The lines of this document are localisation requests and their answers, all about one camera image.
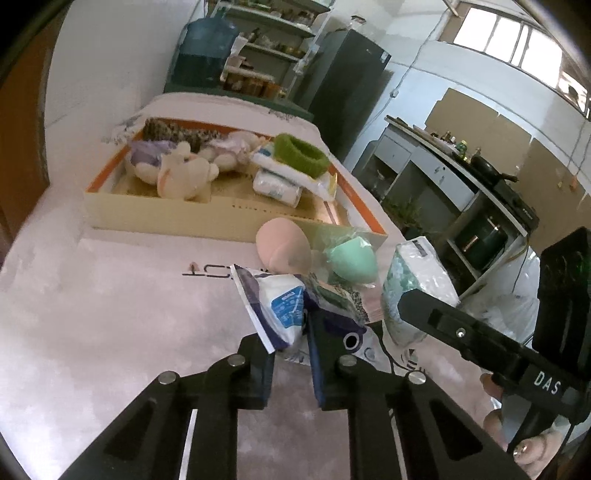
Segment potted plant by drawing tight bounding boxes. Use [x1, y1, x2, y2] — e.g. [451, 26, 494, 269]
[383, 196, 423, 232]

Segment brown wooden door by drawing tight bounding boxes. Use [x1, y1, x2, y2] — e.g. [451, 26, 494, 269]
[0, 28, 61, 250]

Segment green patterned tissue pack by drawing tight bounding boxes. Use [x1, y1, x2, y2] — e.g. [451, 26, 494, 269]
[381, 236, 461, 347]

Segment black gas stove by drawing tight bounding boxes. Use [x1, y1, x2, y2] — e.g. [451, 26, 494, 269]
[492, 180, 541, 229]

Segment person's right hand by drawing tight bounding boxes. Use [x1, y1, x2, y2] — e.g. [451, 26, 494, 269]
[479, 373, 573, 480]

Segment white plush toy purple dress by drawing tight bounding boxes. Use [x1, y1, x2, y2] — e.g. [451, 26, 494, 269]
[201, 130, 266, 171]

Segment metal shelf rack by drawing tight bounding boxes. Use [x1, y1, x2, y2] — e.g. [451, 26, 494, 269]
[205, 0, 333, 100]

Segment grey counter cabinet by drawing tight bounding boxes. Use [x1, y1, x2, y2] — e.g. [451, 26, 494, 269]
[353, 115, 541, 301]

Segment green makeup sponge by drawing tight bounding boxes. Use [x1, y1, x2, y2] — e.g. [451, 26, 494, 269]
[322, 236, 382, 284]

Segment pink makeup sponge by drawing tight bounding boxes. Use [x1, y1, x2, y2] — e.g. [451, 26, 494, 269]
[255, 217, 312, 273]

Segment blue water jug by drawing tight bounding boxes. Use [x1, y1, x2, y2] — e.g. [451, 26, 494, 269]
[173, 4, 241, 88]

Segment row of condiment bottles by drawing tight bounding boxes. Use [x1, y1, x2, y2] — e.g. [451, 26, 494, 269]
[429, 131, 483, 162]

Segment dark refrigerator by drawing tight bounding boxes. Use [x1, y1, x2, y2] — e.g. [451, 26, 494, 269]
[293, 28, 392, 160]

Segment orange rimmed cardboard box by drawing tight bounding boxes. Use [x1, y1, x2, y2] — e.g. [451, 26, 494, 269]
[83, 117, 389, 252]

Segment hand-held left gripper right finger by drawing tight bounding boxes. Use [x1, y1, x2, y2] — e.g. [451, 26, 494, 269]
[307, 309, 532, 480]

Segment dark green pot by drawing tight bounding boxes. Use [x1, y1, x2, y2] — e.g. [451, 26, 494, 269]
[455, 215, 509, 273]

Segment leopard print cloth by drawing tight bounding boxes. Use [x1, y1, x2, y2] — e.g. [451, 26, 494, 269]
[141, 119, 232, 148]

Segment barred window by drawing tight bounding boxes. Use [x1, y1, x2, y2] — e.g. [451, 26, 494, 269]
[438, 4, 591, 116]

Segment white tissue pack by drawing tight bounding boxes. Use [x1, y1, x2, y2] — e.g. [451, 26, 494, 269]
[252, 168, 303, 207]

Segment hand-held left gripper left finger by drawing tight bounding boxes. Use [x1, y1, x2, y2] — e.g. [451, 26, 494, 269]
[60, 335, 276, 480]

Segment amber food jars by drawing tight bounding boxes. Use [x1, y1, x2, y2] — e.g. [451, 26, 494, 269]
[222, 69, 287, 100]

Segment dark patterned packet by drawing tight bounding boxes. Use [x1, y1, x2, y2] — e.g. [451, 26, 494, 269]
[305, 274, 384, 324]

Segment white plastic bag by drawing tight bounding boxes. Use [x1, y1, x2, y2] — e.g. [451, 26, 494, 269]
[462, 258, 541, 347]

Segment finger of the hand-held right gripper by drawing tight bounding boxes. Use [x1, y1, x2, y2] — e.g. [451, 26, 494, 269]
[397, 288, 497, 372]

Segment white blue tissue packet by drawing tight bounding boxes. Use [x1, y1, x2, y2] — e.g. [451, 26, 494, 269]
[229, 264, 310, 354]

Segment black wok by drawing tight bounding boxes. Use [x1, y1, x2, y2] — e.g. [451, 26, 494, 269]
[468, 154, 520, 185]

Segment cardboard wall panel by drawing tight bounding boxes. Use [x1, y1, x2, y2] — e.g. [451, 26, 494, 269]
[496, 111, 536, 153]
[524, 136, 591, 222]
[425, 88, 504, 139]

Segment flat white wipes packet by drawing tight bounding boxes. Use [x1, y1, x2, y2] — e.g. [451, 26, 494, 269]
[252, 143, 340, 201]

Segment green knitted band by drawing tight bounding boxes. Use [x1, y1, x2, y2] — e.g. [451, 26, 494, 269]
[273, 133, 331, 180]

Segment white plush rabbit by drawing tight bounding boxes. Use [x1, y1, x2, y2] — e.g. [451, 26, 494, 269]
[156, 142, 220, 201]

